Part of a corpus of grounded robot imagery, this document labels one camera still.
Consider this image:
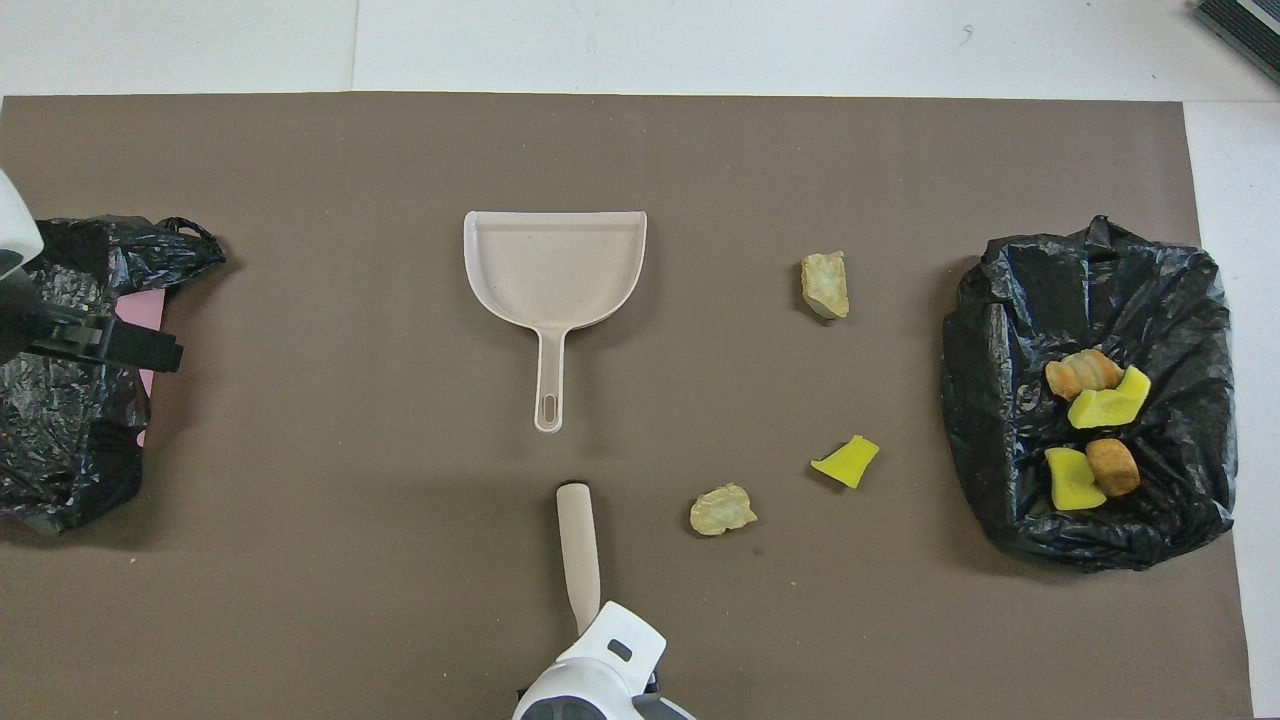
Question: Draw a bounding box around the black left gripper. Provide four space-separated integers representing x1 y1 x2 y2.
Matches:
0 270 186 373

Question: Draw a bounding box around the beige plastic dustpan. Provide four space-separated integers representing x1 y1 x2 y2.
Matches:
463 210 648 434

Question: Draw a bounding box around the beige brush with black bristles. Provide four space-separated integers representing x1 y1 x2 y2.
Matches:
556 482 603 641

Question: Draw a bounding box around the small beige sponge piece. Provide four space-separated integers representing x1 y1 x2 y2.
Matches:
689 483 758 538

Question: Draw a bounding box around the long beige sponge piece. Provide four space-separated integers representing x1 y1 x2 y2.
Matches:
800 251 851 321

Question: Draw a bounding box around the yellow sponge wedge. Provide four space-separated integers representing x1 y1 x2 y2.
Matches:
810 435 881 490

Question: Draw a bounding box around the yellow sponge chunk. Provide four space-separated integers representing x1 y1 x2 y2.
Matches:
1044 447 1108 512

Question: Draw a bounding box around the orange tinted beige sponge piece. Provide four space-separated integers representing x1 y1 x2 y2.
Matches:
1045 348 1124 402

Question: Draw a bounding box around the notched yellow sponge piece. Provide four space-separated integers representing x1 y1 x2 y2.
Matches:
1067 365 1152 430

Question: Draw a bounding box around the brown sponge lump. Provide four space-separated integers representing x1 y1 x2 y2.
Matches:
1086 438 1142 498

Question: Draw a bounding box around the pink plastic bin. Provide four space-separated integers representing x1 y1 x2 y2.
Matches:
118 290 167 448

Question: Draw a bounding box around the black bag lined bin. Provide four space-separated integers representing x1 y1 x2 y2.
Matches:
941 215 1238 573

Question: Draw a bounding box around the brown table mat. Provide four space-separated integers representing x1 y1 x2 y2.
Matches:
0 92 1256 720

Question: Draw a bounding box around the dark ribbed device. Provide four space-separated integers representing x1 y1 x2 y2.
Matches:
1195 0 1280 86

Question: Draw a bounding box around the black bag with loop handle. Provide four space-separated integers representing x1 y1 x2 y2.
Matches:
0 215 228 534

